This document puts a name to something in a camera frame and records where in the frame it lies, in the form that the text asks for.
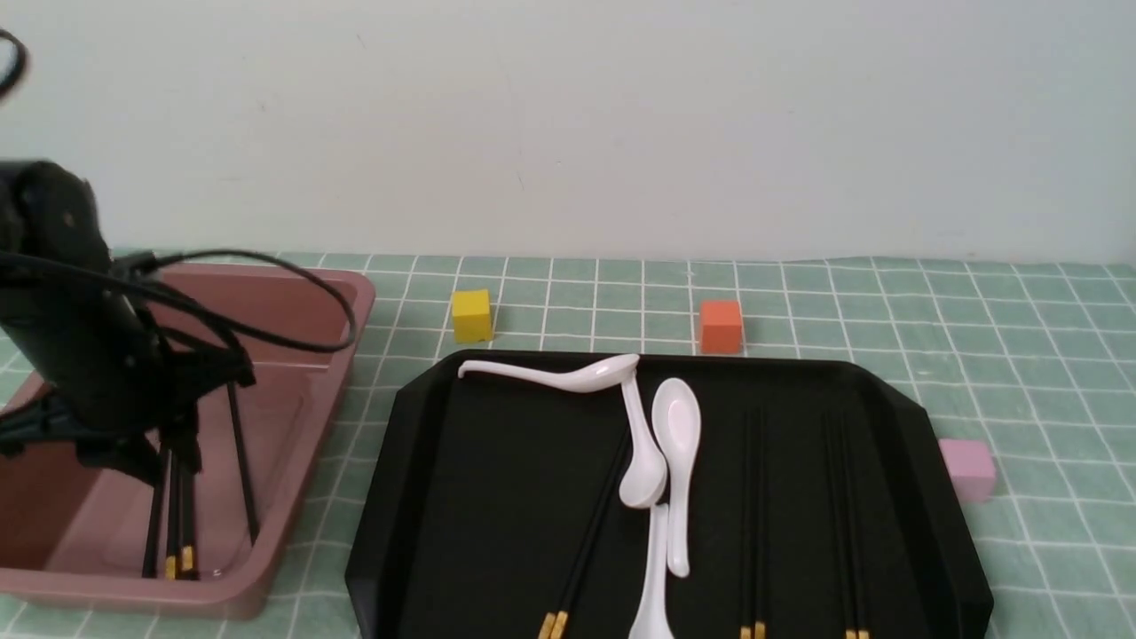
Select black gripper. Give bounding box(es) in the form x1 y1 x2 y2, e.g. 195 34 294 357
1 294 260 543

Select black cable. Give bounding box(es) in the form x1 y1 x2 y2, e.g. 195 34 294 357
0 248 359 356

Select white spoon bowl down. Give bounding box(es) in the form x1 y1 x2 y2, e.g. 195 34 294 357
619 373 668 509

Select pink cube block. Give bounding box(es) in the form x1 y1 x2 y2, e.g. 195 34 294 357
939 439 999 504

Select black gold-tipped chopstick in bin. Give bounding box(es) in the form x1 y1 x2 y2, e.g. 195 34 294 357
165 454 181 580

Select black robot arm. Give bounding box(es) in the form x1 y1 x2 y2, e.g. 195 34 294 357
3 161 254 551

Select white spoon bowl up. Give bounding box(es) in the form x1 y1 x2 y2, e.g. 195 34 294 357
651 377 702 579

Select pink plastic bin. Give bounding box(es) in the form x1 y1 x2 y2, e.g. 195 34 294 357
3 264 375 619

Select green checkered tablecloth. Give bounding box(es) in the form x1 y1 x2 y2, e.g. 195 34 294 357
1 252 1135 638

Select orange cube block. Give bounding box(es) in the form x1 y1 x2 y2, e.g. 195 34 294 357
698 299 744 355

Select white spoon lying sideways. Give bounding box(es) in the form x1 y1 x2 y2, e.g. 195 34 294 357
457 352 640 395

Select white spoon bottom edge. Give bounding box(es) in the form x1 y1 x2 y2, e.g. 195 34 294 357
627 504 675 639

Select black plastic tray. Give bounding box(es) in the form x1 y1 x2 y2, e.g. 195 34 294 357
344 351 994 638

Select yellow cube block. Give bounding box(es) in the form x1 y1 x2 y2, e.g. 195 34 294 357
451 288 493 343

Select black gold-tipped chopstick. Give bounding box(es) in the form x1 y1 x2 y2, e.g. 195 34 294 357
179 464 200 580
738 409 753 638
165 454 181 580
752 408 769 638
549 443 633 639
834 417 872 638
537 439 629 639
821 413 860 638

